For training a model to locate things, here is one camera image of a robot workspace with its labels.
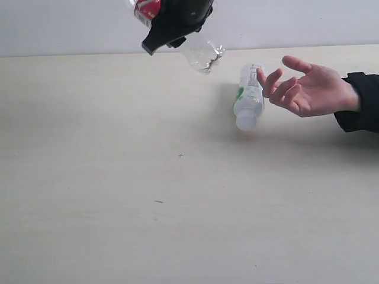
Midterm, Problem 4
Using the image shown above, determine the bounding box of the small white-capped clear bottle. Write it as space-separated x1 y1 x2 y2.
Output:
233 63 265 131

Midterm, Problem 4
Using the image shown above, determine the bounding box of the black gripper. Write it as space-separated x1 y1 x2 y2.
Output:
142 0 214 56

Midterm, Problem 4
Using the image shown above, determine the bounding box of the clear cola bottle red label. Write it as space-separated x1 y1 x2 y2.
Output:
126 1 225 74

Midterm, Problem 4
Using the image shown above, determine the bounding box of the person's open bare hand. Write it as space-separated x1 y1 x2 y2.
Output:
256 56 361 118

